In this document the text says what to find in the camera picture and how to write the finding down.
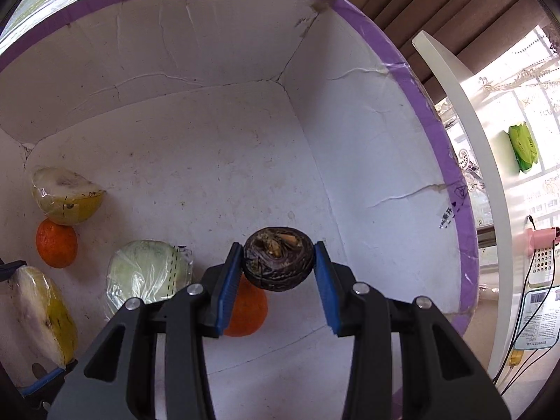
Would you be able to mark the plastic-wrapped pomelo half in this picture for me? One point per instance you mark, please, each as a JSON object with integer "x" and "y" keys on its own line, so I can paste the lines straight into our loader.
{"x": 65, "y": 194}
{"x": 39, "y": 319}

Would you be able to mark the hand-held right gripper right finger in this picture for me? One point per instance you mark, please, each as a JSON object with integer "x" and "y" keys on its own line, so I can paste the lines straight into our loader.
{"x": 326, "y": 288}

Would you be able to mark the plastic-wrapped cabbage half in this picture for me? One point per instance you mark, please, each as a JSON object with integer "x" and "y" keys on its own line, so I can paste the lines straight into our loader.
{"x": 144, "y": 275}

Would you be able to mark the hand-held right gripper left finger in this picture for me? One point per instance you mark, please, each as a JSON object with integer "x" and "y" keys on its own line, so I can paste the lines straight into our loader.
{"x": 227, "y": 288}

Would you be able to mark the white label paper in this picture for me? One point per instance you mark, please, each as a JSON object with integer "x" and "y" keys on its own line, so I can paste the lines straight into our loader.
{"x": 539, "y": 319}

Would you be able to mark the orange tangerine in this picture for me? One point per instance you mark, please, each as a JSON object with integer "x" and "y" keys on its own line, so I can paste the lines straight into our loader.
{"x": 249, "y": 310}
{"x": 56, "y": 243}

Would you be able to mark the pink and white device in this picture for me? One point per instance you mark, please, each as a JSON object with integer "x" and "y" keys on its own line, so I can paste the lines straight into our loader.
{"x": 544, "y": 249}

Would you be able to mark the white cardboard box purple rim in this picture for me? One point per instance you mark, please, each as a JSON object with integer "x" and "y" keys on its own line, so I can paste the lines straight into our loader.
{"x": 218, "y": 140}

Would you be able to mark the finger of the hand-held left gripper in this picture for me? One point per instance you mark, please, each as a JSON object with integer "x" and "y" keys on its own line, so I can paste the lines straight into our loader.
{"x": 11, "y": 271}
{"x": 46, "y": 380}

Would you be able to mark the white curved board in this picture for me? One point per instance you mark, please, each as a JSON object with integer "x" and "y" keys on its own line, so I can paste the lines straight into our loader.
{"x": 481, "y": 162}

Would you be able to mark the green packet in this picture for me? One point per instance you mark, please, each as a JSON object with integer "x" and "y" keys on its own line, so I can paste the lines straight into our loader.
{"x": 523, "y": 146}

